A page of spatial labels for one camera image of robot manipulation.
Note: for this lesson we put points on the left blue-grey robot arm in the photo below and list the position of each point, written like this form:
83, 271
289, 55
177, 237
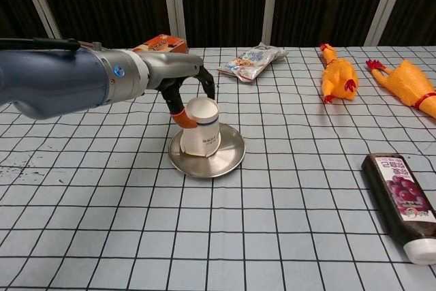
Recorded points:
51, 79

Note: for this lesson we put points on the yellow rubber chicken toy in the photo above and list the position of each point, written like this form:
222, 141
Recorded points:
405, 81
339, 76

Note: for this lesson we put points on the dark grape sauce bottle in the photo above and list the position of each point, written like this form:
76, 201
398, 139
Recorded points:
391, 195

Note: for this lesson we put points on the orange biscuit box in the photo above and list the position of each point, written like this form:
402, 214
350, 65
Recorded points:
163, 44

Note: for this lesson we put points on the round steel plate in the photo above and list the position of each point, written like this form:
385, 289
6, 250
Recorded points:
225, 158

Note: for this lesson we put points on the white metal frame post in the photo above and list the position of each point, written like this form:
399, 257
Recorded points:
41, 8
386, 4
274, 4
172, 4

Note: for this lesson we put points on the light blue checkered tablecloth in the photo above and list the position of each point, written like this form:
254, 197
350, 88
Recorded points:
272, 236

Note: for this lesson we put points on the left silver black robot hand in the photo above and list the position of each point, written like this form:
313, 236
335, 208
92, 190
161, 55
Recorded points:
170, 67

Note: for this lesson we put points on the white blue snack bag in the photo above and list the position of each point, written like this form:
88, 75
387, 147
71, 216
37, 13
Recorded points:
250, 62

